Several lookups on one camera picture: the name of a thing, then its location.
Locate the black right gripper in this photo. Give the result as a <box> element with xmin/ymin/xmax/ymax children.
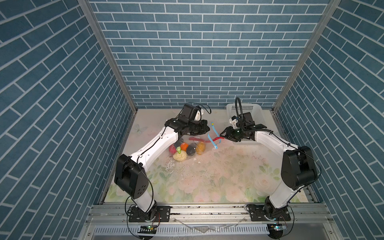
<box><xmin>219</xmin><ymin>126</ymin><xmax>246</xmax><ymax>142</ymax></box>

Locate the red chili pepper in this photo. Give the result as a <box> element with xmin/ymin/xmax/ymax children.
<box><xmin>189</xmin><ymin>137</ymin><xmax>224</xmax><ymax>143</ymax></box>

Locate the yellow food ball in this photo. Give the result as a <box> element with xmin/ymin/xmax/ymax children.
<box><xmin>195</xmin><ymin>142</ymin><xmax>206</xmax><ymax>155</ymax></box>

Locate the large black food piece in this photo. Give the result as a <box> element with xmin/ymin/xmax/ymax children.
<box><xmin>186</xmin><ymin>144</ymin><xmax>197</xmax><ymax>156</ymax></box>

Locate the clear zip top bag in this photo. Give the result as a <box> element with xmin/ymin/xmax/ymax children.
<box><xmin>169</xmin><ymin>122</ymin><xmax>224</xmax><ymax>162</ymax></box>

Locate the cream white food ball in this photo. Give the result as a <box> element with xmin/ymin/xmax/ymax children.
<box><xmin>173</xmin><ymin>150</ymin><xmax>188</xmax><ymax>162</ymax></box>

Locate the pink round food ball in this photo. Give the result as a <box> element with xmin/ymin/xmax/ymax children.
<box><xmin>169</xmin><ymin>145</ymin><xmax>177</xmax><ymax>156</ymax></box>

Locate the long black food piece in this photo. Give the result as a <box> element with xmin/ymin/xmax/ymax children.
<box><xmin>174</xmin><ymin>140</ymin><xmax>183</xmax><ymax>153</ymax></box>

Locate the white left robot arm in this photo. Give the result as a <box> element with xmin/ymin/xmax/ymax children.
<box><xmin>114</xmin><ymin>118</ymin><xmax>210</xmax><ymax>214</ymax></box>

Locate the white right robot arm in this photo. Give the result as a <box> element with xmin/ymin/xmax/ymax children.
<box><xmin>220</xmin><ymin>113</ymin><xmax>320</xmax><ymax>212</ymax></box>

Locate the white plastic perforated basket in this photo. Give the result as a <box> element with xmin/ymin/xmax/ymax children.
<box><xmin>226</xmin><ymin>103</ymin><xmax>267</xmax><ymax>146</ymax></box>

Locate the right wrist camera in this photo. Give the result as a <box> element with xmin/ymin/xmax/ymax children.
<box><xmin>230</xmin><ymin>116</ymin><xmax>239</xmax><ymax>129</ymax></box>

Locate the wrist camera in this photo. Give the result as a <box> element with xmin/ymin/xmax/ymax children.
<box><xmin>178</xmin><ymin>104</ymin><xmax>202</xmax><ymax>123</ymax></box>
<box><xmin>230</xmin><ymin>116</ymin><xmax>239</xmax><ymax>129</ymax></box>

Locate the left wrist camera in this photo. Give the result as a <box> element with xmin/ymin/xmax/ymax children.
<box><xmin>178</xmin><ymin>104</ymin><xmax>202</xmax><ymax>123</ymax></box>

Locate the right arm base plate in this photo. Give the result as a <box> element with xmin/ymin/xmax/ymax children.
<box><xmin>245</xmin><ymin>204</ymin><xmax>291</xmax><ymax>222</ymax></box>

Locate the aluminium mounting rail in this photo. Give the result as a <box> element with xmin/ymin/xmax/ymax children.
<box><xmin>80</xmin><ymin>203</ymin><xmax>342</xmax><ymax>240</ymax></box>

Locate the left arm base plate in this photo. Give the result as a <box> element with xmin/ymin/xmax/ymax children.
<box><xmin>128</xmin><ymin>206</ymin><xmax>171</xmax><ymax>223</ymax></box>

